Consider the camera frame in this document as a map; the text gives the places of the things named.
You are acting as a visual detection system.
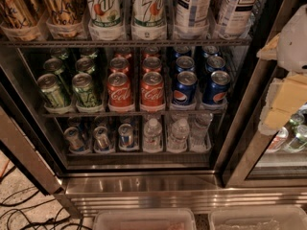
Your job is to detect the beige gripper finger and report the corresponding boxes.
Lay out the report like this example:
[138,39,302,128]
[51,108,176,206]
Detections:
[258,73,307,135]

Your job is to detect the red coke can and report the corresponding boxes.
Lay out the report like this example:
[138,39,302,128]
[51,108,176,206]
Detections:
[141,72,164,106]
[106,72,132,107]
[142,57,162,74]
[109,57,130,75]

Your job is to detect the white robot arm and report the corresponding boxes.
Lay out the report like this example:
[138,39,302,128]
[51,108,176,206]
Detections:
[257,5,307,135]

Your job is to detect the blue pepsi can front right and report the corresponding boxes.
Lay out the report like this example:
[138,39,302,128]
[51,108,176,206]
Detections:
[202,71,231,104]

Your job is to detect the blue pepsi can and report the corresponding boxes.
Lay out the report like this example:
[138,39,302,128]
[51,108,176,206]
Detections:
[202,71,231,104]
[175,56,195,73]
[172,71,198,105]
[205,56,226,73]

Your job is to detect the glass fridge door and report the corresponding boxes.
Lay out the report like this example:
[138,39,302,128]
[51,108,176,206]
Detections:
[216,0,306,188]

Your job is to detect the blue pepsi can front left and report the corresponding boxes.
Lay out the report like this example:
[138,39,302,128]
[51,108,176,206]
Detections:
[172,71,198,105]

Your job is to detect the water bottle middle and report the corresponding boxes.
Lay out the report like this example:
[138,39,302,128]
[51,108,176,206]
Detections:
[167,118,190,153]

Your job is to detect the red bull can right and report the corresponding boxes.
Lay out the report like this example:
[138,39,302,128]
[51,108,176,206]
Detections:
[118,124,134,148]

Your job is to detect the red bull can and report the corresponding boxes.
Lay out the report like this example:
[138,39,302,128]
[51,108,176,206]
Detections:
[93,126,110,151]
[118,124,134,148]
[64,127,85,151]

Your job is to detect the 7up can right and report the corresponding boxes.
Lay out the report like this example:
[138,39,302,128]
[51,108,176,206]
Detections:
[132,0,164,28]

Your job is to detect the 7up can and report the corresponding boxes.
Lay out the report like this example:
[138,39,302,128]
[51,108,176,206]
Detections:
[132,0,164,28]
[86,0,122,28]

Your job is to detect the red bull can middle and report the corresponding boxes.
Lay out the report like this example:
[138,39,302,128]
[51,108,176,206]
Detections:
[93,126,110,151]

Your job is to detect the green can front right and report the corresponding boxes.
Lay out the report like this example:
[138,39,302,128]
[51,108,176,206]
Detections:
[72,73,102,107]

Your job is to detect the green can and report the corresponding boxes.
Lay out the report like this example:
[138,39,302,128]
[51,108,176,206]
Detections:
[75,57,96,75]
[37,74,71,108]
[72,73,102,107]
[43,57,72,91]

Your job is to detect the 7up can left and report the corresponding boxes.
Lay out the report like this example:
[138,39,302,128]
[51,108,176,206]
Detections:
[86,0,122,28]

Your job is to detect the red bull can left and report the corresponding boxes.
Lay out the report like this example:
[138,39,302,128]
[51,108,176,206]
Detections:
[64,127,85,151]

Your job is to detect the green can front left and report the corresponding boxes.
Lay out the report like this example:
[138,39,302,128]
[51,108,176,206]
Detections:
[37,74,71,108]

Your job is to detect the orange lacroix can right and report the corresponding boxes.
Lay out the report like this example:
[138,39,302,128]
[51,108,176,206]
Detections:
[43,0,83,38]

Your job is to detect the orange lacroix can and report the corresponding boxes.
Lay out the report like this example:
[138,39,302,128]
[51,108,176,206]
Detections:
[43,0,83,38]
[0,0,36,29]

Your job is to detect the orange lacroix can left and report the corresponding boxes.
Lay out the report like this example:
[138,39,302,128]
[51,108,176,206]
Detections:
[0,0,36,29]

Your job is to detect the teas tea bottle right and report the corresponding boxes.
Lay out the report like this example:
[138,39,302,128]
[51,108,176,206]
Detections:
[217,0,256,39]

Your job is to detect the teas tea bottle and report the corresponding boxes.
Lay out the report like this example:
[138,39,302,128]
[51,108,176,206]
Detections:
[176,0,210,28]
[217,0,256,39]

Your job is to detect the teas tea bottle left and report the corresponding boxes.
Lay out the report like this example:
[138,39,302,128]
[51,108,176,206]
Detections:
[176,0,210,28]

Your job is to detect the clear plastic bin right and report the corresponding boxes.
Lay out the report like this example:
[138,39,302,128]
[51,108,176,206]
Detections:
[208,206,307,230]

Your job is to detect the clear plastic bin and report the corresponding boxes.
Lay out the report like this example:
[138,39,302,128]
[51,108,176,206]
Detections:
[208,206,307,230]
[93,208,197,230]

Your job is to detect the water bottle left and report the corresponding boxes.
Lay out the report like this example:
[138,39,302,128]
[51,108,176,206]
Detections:
[143,118,162,153]

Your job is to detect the clear plastic bin left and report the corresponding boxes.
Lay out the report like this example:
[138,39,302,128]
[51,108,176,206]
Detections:
[93,208,197,230]

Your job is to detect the steel fridge frame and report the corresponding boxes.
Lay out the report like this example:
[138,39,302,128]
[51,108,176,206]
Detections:
[0,0,307,219]

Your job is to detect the black floor cables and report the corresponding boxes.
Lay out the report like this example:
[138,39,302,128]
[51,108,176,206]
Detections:
[0,165,94,230]

